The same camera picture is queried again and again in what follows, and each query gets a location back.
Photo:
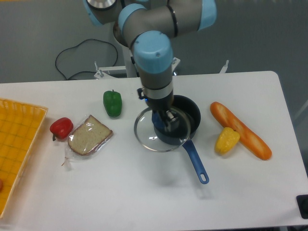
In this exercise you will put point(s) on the black table grommet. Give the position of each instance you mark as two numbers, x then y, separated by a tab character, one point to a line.
302	202

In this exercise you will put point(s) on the red bell pepper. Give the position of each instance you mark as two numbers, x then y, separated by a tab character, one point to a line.
61	128

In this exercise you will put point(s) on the orange baguette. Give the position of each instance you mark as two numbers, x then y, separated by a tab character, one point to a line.
247	137

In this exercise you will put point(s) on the blue saucepan with handle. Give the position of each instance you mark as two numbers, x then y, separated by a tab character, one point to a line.
192	112

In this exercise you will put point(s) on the white robot stand base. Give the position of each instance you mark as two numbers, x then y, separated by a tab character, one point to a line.
129	69

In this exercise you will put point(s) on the glass pot lid blue knob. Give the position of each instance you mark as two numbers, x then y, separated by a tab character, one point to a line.
147	137

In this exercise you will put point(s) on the green bell pepper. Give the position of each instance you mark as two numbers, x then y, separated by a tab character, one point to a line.
112	102

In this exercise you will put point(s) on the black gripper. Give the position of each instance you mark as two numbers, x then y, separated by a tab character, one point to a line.
165	117

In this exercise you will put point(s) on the yellow woven basket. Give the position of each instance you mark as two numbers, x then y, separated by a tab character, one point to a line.
19	126

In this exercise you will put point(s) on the wrapped bread slice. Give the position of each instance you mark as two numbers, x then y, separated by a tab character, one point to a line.
85	141

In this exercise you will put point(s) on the yellow bell pepper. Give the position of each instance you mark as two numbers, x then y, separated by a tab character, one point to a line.
227	139

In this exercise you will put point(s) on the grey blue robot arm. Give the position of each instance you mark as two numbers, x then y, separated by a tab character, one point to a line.
147	33

